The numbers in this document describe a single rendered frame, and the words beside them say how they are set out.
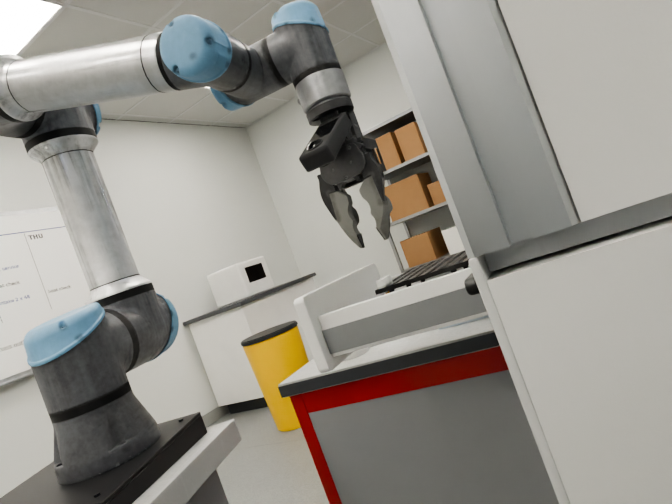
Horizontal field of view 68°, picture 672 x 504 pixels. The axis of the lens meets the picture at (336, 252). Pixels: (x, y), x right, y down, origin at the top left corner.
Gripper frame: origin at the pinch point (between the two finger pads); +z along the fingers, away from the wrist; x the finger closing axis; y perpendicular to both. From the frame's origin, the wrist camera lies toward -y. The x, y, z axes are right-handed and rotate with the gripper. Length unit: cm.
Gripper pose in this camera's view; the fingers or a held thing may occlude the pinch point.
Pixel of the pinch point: (369, 235)
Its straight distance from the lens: 72.8
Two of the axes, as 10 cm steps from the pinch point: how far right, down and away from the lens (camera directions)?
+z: 3.4, 9.4, -0.1
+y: 4.2, -1.4, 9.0
